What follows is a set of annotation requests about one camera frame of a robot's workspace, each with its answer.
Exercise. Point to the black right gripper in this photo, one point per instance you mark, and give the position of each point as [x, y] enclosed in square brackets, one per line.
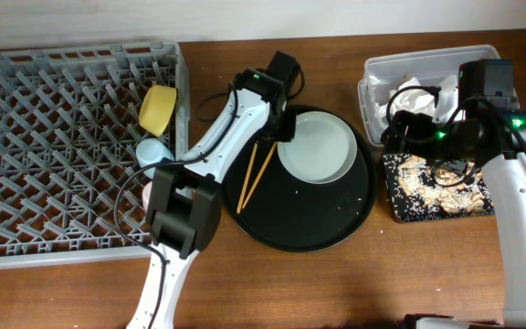
[419, 122]

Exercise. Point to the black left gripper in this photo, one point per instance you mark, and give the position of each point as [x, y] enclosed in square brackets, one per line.
[289, 133]

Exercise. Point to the wooden chopstick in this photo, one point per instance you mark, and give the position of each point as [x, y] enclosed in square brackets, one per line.
[260, 173]
[246, 178]

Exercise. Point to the white napkin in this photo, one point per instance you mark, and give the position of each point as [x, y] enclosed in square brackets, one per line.
[416, 101]

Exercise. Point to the grey round plate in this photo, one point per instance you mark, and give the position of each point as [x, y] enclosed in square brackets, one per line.
[322, 150]

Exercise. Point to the rice and food scraps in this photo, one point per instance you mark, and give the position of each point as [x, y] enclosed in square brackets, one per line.
[436, 187]

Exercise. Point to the yellow plastic bowl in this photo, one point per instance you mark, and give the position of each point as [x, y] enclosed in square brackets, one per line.
[157, 109]

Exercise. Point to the blue plastic cup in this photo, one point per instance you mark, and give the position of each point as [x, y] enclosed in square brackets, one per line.
[151, 151]

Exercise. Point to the pink plastic cup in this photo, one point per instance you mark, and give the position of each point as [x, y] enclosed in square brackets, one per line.
[146, 194]

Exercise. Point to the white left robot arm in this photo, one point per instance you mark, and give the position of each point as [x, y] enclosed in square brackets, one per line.
[184, 205]

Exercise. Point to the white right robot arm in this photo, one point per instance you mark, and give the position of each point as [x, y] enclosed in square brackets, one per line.
[488, 128]

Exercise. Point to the grey plastic dishwasher rack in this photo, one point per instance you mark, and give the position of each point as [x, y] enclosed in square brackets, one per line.
[70, 191]

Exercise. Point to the black rectangular tray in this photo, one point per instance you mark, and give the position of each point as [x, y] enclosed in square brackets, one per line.
[400, 210]

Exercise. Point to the clear plastic bin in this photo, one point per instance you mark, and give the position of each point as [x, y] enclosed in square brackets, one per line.
[386, 73]

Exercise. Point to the round black tray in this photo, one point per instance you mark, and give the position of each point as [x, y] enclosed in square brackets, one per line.
[288, 214]

